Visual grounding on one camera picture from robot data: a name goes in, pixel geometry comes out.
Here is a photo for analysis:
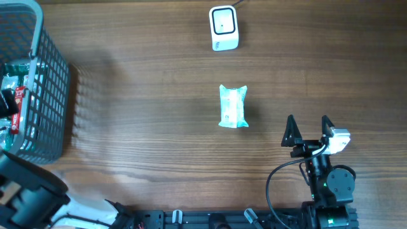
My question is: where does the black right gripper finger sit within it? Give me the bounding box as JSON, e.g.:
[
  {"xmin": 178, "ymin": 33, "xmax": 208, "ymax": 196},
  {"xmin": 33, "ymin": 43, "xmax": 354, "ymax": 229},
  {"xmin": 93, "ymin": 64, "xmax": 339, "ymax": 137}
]
[
  {"xmin": 322, "ymin": 115, "xmax": 335, "ymax": 137},
  {"xmin": 281, "ymin": 114, "xmax": 303, "ymax": 147}
]

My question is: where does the green glove package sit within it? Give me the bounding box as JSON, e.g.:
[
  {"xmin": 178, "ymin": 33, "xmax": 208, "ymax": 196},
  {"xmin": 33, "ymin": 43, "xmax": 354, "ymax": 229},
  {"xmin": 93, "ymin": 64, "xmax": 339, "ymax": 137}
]
[{"xmin": 1, "ymin": 63, "xmax": 30, "ymax": 150}]

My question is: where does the teal wet wipes pack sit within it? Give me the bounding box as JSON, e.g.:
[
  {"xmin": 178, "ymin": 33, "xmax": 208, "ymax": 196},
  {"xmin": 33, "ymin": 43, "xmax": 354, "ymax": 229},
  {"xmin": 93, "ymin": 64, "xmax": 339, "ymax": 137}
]
[{"xmin": 219, "ymin": 85, "xmax": 249, "ymax": 128}]

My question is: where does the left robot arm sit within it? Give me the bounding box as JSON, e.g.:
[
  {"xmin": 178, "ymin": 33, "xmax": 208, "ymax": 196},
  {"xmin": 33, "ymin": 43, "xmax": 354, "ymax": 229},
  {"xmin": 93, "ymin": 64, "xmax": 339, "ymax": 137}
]
[{"xmin": 1, "ymin": 149, "xmax": 135, "ymax": 228}]

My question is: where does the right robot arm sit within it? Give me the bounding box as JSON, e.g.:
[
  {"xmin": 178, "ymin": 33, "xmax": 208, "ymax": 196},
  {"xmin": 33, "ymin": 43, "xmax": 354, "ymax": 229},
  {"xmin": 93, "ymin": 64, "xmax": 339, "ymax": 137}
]
[{"xmin": 281, "ymin": 115, "xmax": 356, "ymax": 228}]

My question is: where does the white barcode scanner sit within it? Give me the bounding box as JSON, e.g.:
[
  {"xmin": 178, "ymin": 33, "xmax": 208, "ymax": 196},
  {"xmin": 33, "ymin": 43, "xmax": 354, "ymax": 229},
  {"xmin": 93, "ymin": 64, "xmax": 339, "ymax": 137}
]
[{"xmin": 209, "ymin": 5, "xmax": 239, "ymax": 52}]

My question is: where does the grey plastic mesh basket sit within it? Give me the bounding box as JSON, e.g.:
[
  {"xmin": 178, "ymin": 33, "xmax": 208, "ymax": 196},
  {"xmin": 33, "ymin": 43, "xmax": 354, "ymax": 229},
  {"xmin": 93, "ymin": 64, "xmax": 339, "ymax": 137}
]
[{"xmin": 1, "ymin": 0, "xmax": 71, "ymax": 164}]

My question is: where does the black right camera cable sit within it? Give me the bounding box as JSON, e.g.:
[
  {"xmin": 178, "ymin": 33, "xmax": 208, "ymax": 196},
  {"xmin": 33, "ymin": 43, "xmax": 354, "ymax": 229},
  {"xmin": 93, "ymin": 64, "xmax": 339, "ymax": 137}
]
[{"xmin": 265, "ymin": 144, "xmax": 329, "ymax": 229}]

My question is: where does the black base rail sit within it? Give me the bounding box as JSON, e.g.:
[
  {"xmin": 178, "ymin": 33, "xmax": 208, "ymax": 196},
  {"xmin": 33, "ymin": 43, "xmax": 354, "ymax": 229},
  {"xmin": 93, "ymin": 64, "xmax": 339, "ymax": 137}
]
[{"xmin": 75, "ymin": 208, "xmax": 359, "ymax": 229}]

